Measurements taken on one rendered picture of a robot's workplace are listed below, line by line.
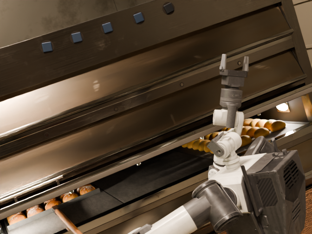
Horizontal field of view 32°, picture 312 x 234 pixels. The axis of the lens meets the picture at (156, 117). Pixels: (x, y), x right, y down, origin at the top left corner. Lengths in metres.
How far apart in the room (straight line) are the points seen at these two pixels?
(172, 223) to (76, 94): 1.08
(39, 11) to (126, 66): 7.18
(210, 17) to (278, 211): 1.34
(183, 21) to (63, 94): 0.72
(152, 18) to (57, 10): 7.15
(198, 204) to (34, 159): 1.09
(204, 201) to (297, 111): 1.65
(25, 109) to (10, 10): 7.25
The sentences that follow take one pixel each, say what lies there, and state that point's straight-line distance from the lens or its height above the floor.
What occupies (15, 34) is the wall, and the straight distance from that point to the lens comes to 9.73.
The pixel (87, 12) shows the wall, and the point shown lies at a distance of 9.93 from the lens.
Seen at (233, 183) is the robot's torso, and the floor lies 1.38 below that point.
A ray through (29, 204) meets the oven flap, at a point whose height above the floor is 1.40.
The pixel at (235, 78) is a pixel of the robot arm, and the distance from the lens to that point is 2.21.
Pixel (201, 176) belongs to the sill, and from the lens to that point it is 2.85.
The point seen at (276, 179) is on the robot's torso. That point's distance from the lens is 1.79.
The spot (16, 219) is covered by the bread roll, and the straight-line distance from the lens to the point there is 3.12.
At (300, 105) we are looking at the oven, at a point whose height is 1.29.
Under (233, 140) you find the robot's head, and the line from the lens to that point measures 1.94.
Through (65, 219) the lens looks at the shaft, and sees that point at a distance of 2.77.
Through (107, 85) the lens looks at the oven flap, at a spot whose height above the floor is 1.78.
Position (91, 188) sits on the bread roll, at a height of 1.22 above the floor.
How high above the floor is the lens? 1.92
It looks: 8 degrees down
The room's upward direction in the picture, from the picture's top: 19 degrees counter-clockwise
